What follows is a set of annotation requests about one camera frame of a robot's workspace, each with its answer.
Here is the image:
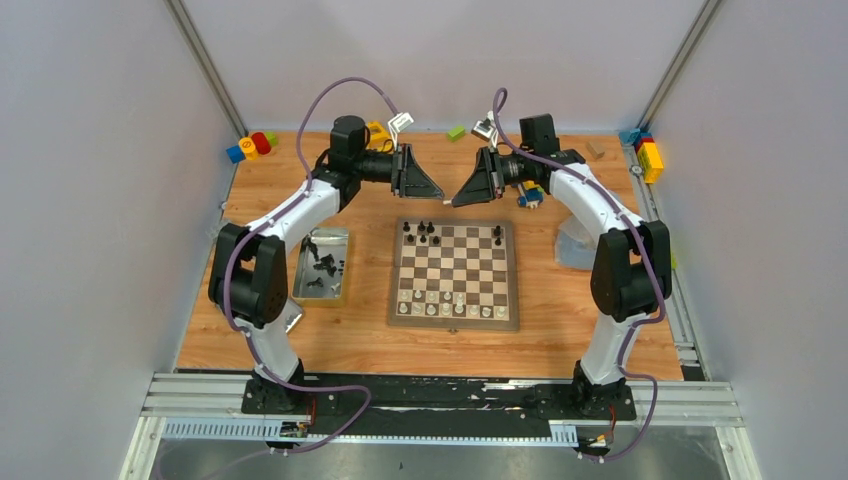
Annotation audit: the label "wooden chess board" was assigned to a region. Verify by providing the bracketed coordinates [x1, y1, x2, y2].
[388, 217, 520, 332]

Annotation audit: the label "green block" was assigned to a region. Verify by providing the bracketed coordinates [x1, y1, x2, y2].
[446, 125, 466, 142]

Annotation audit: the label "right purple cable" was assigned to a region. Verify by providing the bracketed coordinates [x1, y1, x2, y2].
[490, 87, 667, 463]

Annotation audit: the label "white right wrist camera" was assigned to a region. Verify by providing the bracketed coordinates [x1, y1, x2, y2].
[471, 119, 499, 148]

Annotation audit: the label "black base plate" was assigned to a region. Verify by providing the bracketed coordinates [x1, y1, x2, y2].
[241, 373, 636, 438]

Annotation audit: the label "silver tin lid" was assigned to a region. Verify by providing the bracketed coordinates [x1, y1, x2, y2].
[282, 298, 304, 332]

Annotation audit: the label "gold metal tin box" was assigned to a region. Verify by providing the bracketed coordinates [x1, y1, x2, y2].
[291, 227, 352, 307]

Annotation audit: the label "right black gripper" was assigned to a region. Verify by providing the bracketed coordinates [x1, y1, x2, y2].
[453, 146, 534, 207]

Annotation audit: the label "colourful round blocks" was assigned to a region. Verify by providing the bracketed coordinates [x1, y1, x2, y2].
[225, 131, 279, 164]

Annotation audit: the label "brown wooden block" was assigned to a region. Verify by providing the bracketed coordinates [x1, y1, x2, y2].
[586, 141, 606, 159]

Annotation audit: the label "toy car of bricks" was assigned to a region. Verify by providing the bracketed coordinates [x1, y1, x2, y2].
[517, 184, 544, 209]

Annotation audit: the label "stacked colourful bricks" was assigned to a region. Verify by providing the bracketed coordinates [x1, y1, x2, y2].
[618, 129, 664, 184]

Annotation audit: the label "purple cable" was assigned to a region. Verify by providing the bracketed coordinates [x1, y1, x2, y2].
[221, 76, 402, 458]
[490, 87, 667, 463]

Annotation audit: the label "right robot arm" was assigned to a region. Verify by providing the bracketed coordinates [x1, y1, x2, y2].
[451, 112, 672, 418]

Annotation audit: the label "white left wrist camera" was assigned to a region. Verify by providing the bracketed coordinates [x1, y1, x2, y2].
[387, 112, 414, 146]

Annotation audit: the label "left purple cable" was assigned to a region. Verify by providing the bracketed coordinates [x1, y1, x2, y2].
[221, 76, 402, 458]

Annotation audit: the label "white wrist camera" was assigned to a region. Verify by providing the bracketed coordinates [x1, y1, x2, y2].
[471, 119, 499, 148]
[387, 112, 414, 146]

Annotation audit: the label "yellow triangle toy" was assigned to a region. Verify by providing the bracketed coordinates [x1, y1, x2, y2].
[366, 121, 393, 152]

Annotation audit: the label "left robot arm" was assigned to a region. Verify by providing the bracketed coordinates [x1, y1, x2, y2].
[208, 115, 444, 413]

